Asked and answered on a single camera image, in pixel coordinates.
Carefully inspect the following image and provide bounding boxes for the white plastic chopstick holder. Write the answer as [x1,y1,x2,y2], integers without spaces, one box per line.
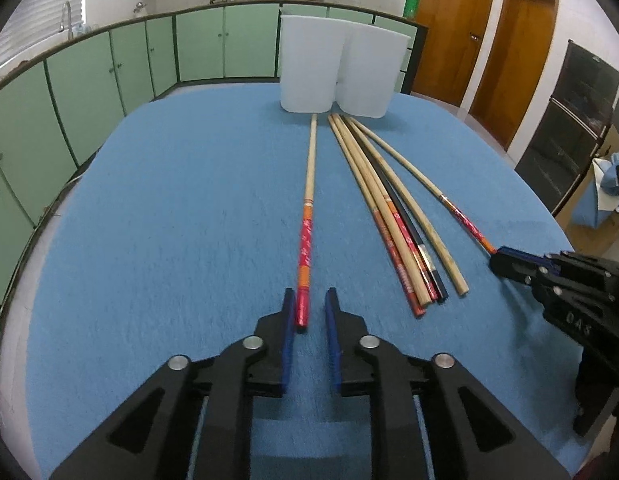
[280,15,346,113]
[335,22,409,119]

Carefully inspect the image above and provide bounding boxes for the black glass display cabinet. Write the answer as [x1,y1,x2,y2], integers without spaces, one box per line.
[514,39,619,216]

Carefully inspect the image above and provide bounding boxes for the green kitchen base cabinets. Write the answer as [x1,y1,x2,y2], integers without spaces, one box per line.
[0,2,427,311]

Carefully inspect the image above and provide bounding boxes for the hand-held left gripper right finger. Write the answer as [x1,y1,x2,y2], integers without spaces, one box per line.
[324,287,573,480]

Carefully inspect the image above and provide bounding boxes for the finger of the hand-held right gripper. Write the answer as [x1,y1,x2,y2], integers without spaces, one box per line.
[490,252,570,306]
[497,246,615,273]

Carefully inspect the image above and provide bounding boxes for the dark red handle chopstick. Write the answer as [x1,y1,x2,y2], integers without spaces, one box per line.
[382,192,439,303]

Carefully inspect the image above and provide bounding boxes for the plain wooden chopstick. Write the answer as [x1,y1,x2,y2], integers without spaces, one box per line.
[333,114,433,308]
[345,116,470,296]

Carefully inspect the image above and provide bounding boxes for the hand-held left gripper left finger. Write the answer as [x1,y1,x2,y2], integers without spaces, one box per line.
[50,287,296,480]

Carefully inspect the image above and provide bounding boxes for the brown wooden door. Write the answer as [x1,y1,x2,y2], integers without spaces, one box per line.
[469,0,560,150]
[411,0,497,107]

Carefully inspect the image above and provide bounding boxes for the red flower handle chopstick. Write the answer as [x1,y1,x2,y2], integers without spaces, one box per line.
[296,113,319,332]
[357,121,497,256]

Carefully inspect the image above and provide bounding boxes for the orange red handle chopstick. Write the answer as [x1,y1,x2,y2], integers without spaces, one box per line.
[328,114,426,318]

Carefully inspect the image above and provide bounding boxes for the blue plastic bag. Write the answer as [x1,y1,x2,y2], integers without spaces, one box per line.
[592,152,619,211]

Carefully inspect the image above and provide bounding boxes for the black chopstick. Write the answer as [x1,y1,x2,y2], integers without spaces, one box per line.
[340,115,449,303]

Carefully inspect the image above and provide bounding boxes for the blue tablecloth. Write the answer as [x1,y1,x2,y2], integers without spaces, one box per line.
[0,82,593,480]

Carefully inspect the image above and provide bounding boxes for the white window blind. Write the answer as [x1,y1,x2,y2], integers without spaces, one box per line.
[0,0,88,76]

